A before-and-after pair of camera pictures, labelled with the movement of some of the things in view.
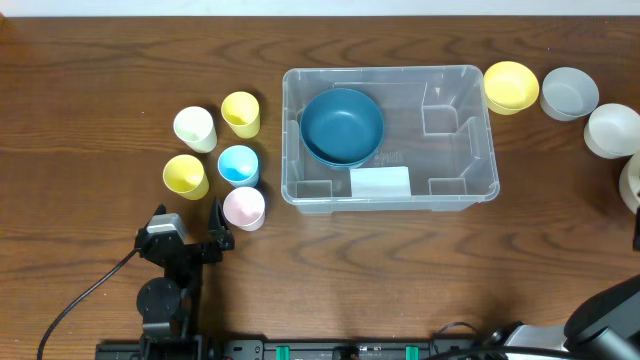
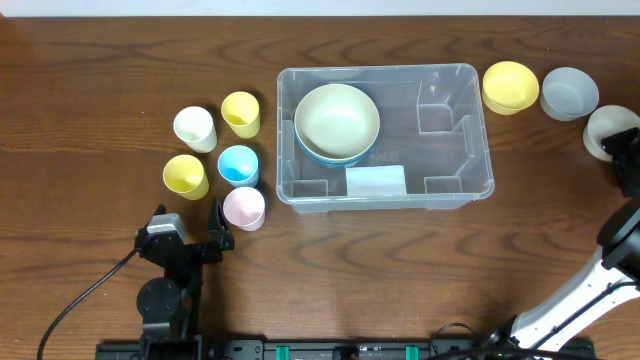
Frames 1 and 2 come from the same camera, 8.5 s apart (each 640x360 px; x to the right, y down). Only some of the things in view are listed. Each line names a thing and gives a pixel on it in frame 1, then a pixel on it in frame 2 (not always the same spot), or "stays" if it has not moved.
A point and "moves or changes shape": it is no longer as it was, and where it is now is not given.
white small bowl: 612,131 stays
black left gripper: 192,251 stays
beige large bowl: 629,183 moves or changes shape
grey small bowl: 568,94 stays
